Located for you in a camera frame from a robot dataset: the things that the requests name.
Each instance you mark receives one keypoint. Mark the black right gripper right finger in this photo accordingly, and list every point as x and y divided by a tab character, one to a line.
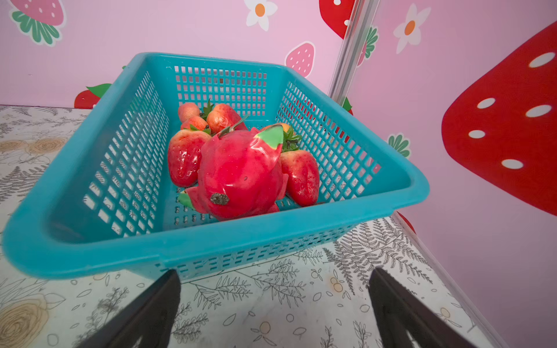
401	316

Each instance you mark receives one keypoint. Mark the aluminium frame post right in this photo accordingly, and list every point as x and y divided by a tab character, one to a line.
361	19

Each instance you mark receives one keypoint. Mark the teal plastic basket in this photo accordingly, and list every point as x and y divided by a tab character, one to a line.
106	202

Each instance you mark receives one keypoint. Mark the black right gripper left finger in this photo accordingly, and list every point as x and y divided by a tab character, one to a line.
147	321

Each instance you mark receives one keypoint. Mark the large fake strawberry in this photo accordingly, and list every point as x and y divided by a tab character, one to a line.
303	177
184	156

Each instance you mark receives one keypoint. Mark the fake red dragon fruit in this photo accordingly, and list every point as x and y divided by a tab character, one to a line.
240	175

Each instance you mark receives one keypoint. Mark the small fake strawberry orange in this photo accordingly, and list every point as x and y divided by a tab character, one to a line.
195	123

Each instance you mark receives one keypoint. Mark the small fake strawberry back left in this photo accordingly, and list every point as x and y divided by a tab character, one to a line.
187	111

